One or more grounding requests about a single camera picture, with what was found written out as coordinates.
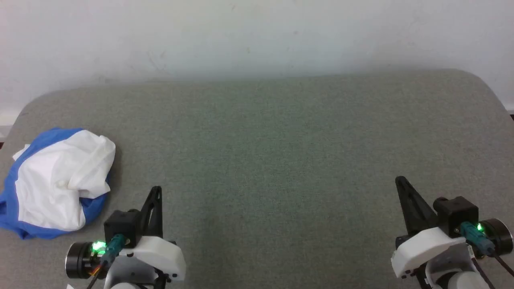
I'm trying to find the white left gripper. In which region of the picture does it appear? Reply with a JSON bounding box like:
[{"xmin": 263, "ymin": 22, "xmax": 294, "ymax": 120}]
[{"xmin": 116, "ymin": 185, "xmax": 186, "ymax": 282}]

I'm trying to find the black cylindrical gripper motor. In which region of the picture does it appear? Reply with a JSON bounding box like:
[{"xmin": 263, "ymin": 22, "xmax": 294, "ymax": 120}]
[
  {"xmin": 65, "ymin": 241, "xmax": 106, "ymax": 279},
  {"xmin": 480, "ymin": 218, "xmax": 514, "ymax": 255}
]

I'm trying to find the grey fabric cushion surface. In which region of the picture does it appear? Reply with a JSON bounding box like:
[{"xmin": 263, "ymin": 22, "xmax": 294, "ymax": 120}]
[{"xmin": 0, "ymin": 69, "xmax": 514, "ymax": 289}]

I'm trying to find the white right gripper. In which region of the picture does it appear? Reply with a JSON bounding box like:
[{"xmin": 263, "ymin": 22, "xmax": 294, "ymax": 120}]
[{"xmin": 392, "ymin": 176, "xmax": 467, "ymax": 279}]

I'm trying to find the left camera cable, teal plug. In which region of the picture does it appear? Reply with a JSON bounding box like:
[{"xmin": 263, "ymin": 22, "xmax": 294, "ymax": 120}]
[{"xmin": 86, "ymin": 234, "xmax": 127, "ymax": 289}]

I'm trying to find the black cylindrical right gripper motor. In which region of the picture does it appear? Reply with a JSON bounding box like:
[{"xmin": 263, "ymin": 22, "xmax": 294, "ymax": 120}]
[{"xmin": 480, "ymin": 218, "xmax": 514, "ymax": 255}]

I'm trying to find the blue and white shirt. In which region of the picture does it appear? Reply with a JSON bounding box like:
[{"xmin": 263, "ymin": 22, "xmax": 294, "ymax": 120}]
[{"xmin": 0, "ymin": 128, "xmax": 116, "ymax": 240}]

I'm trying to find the black cylindrical left gripper motor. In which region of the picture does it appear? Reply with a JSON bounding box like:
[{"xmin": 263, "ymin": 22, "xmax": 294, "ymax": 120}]
[{"xmin": 65, "ymin": 241, "xmax": 106, "ymax": 279}]

